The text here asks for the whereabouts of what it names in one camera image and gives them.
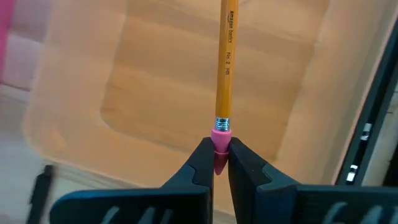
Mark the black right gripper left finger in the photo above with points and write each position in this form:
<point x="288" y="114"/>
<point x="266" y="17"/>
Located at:
<point x="174" y="202"/>

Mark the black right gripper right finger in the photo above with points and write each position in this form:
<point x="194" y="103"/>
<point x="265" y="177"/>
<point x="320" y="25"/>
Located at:
<point x="280" y="202"/>

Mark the black crayon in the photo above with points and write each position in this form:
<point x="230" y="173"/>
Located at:
<point x="40" y="193"/>

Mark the yellow pencil pink eraser cap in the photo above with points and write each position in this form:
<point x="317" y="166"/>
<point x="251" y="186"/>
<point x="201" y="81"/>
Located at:
<point x="225" y="77"/>

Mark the translucent pink plastic bin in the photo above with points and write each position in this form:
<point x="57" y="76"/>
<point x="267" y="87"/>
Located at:
<point x="6" y="31"/>

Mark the black aluminium table frame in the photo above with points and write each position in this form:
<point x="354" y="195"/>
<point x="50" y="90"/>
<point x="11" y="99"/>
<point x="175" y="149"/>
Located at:
<point x="367" y="124"/>

